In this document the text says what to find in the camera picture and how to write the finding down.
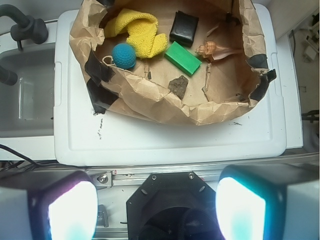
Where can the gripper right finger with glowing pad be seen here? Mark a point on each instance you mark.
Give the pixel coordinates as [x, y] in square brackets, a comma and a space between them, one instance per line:
[269, 201]

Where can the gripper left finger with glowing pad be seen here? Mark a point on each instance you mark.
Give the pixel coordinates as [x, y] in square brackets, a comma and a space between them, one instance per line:
[47, 205]

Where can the green rectangular block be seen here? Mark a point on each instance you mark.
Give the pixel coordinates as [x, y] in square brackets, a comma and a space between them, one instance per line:
[182, 59]

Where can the white plastic cooler lid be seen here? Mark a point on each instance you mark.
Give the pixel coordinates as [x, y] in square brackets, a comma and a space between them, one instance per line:
[85, 138]

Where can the grey sink basin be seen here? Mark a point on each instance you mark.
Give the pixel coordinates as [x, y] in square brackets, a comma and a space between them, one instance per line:
[26, 108]

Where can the grey brown rock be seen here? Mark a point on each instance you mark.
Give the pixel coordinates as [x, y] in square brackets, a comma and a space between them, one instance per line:
[178, 86]

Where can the brown paper bag tray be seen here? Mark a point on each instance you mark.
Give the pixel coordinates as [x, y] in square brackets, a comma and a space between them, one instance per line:
[218, 91]

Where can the orange spiral seashell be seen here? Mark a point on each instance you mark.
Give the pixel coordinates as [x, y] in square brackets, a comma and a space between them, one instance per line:
[212, 51]

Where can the blue crochet ball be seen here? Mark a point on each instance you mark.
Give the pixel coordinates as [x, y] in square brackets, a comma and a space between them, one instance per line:
[124, 56]

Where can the dark grey faucet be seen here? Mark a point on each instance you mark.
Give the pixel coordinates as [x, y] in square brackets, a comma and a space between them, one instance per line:
[26, 27]

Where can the black leather wallet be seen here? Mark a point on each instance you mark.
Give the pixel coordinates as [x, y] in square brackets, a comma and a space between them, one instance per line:
[183, 29]

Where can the yellow knitted cloth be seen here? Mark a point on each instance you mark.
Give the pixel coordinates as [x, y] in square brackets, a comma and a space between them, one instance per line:
[142, 30]

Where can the aluminium extrusion rail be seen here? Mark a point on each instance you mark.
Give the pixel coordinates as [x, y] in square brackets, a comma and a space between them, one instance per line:
[107, 177]

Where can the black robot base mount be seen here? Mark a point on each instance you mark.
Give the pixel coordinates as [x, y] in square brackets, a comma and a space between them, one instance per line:
[173, 206]

